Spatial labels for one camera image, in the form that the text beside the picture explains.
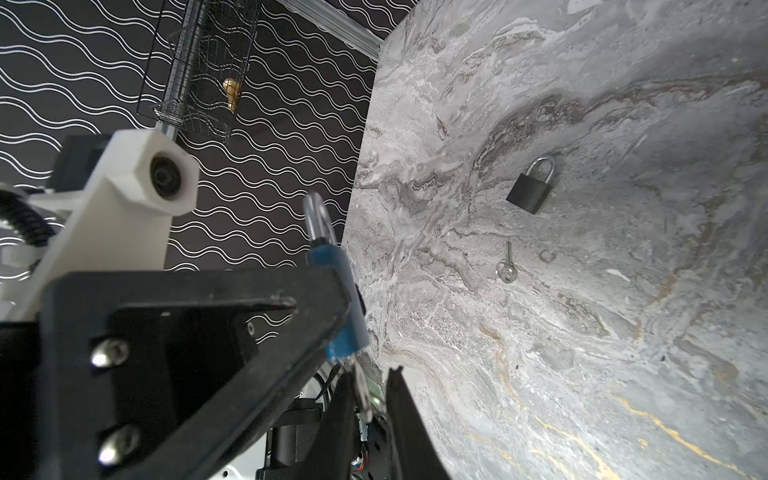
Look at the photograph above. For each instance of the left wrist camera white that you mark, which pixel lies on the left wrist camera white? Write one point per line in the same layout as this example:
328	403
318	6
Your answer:
119	221

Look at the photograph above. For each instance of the silver key with ring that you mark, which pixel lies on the silver key with ring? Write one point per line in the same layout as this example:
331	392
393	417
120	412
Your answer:
369	397

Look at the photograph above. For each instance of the blue padlock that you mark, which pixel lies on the blue padlock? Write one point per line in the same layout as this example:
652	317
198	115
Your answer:
326	252

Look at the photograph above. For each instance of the black wire basket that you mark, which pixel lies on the black wire basket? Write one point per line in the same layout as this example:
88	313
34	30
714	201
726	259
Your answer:
195	46

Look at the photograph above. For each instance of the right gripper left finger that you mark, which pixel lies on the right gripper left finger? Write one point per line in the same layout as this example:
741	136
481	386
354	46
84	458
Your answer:
332	451

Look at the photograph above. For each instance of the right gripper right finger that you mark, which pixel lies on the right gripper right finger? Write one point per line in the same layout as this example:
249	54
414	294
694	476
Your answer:
412	454

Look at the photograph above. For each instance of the black padlock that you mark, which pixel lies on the black padlock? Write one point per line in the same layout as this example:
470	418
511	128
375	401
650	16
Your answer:
529	193

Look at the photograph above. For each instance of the brass bell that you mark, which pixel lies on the brass bell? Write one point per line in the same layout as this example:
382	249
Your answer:
232	89

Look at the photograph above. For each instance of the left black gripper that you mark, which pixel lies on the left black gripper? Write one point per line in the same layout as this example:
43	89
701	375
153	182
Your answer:
169	375

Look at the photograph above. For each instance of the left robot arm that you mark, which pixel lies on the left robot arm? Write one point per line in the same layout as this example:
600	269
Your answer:
288	440

